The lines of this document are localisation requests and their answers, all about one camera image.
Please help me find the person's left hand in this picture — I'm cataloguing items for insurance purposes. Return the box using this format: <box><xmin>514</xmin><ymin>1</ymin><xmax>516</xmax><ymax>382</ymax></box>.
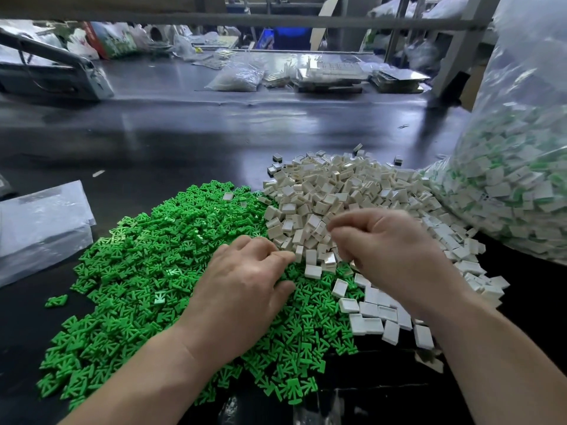
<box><xmin>172</xmin><ymin>234</ymin><xmax>298</xmax><ymax>368</ymax></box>

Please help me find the person's right hand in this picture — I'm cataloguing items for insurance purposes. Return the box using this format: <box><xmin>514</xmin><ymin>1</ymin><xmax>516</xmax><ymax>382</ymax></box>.
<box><xmin>325</xmin><ymin>208</ymin><xmax>475</xmax><ymax>324</ymax></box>

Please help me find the pile of white plastic caps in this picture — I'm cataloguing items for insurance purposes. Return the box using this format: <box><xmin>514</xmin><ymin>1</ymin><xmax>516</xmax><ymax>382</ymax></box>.
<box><xmin>259</xmin><ymin>150</ymin><xmax>511</xmax><ymax>372</ymax></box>

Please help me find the pile of green plastic clips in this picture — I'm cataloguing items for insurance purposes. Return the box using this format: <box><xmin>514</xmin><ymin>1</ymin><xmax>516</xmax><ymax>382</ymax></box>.
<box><xmin>37</xmin><ymin>179</ymin><xmax>360</xmax><ymax>410</ymax></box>

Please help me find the clear plastic bag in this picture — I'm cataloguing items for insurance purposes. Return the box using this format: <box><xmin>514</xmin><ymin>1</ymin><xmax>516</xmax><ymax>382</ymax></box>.
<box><xmin>423</xmin><ymin>0</ymin><xmax>567</xmax><ymax>266</ymax></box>

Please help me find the person's left forearm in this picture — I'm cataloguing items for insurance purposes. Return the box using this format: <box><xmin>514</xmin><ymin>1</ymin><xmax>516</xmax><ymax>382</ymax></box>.
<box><xmin>60</xmin><ymin>332</ymin><xmax>218</xmax><ymax>425</ymax></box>

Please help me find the person's right forearm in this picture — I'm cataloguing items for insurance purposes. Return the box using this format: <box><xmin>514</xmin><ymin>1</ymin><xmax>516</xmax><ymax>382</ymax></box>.
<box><xmin>425</xmin><ymin>292</ymin><xmax>567</xmax><ymax>425</ymax></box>

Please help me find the small clear bag of parts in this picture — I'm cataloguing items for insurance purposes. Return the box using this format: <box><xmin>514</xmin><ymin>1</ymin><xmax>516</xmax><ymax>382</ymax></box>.
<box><xmin>206</xmin><ymin>61</ymin><xmax>265</xmax><ymax>92</ymax></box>

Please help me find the dark flat tray stack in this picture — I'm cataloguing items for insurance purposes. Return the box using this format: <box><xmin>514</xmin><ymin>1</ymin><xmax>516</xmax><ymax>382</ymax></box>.
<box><xmin>367</xmin><ymin>68</ymin><xmax>431</xmax><ymax>94</ymax></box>

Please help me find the stack of clear flat bags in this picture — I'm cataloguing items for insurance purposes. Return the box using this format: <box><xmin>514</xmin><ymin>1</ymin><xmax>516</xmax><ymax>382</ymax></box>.
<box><xmin>0</xmin><ymin>179</ymin><xmax>97</xmax><ymax>289</ymax></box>

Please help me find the blue crate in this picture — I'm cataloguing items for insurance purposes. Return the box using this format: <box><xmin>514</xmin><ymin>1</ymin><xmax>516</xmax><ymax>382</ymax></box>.
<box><xmin>257</xmin><ymin>28</ymin><xmax>313</xmax><ymax>51</ymax></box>

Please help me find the grey metal horizontal bar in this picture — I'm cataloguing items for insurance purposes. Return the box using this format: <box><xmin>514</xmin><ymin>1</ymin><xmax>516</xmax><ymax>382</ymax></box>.
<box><xmin>0</xmin><ymin>13</ymin><xmax>493</xmax><ymax>32</ymax></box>

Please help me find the grey heat sealer machine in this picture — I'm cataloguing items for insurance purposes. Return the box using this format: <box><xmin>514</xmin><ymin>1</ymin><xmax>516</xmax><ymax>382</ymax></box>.
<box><xmin>0</xmin><ymin>26</ymin><xmax>116</xmax><ymax>103</ymax></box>

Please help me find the grey metal slanted post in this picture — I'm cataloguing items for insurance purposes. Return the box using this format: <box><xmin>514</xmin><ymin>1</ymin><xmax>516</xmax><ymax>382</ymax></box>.
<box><xmin>429</xmin><ymin>0</ymin><xmax>501</xmax><ymax>103</ymax></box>

